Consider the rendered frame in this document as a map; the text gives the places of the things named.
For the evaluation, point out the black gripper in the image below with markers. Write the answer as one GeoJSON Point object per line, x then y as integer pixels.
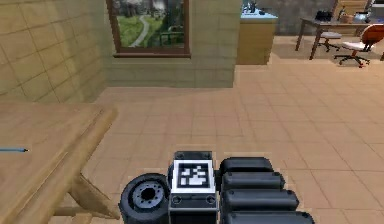
{"type": "Point", "coordinates": [146, 196]}

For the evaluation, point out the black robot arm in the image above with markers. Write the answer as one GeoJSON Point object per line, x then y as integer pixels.
{"type": "Point", "coordinates": [253, 193]}

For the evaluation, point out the black box on desk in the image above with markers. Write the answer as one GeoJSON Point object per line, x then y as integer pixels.
{"type": "Point", "coordinates": [323, 15]}

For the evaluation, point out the dark wooden desk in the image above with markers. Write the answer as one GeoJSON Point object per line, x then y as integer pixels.
{"type": "Point", "coordinates": [333, 25]}

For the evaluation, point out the brown bowl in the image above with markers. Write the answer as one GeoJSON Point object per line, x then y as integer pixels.
{"type": "Point", "coordinates": [346, 19]}

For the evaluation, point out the light wooden table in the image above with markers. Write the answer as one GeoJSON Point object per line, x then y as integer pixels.
{"type": "Point", "coordinates": [40, 146]}

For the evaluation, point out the blue pencil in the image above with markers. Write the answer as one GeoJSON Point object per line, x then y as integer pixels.
{"type": "Point", "coordinates": [13, 150]}

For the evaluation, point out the brown framed window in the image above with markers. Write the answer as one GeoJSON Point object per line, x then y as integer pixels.
{"type": "Point", "coordinates": [150, 26]}

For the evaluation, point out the yellow cabinet with blue top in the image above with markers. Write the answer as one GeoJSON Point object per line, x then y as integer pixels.
{"type": "Point", "coordinates": [255, 36]}

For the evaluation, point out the white round stool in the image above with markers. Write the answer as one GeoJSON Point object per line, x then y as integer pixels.
{"type": "Point", "coordinates": [330, 38]}

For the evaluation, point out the orange office chair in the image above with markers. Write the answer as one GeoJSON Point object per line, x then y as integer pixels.
{"type": "Point", "coordinates": [361, 41]}

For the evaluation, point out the dark bottle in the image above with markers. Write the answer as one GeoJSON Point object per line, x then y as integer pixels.
{"type": "Point", "coordinates": [341, 13]}

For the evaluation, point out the silver kettle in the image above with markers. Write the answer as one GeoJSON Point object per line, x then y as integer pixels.
{"type": "Point", "coordinates": [361, 16]}

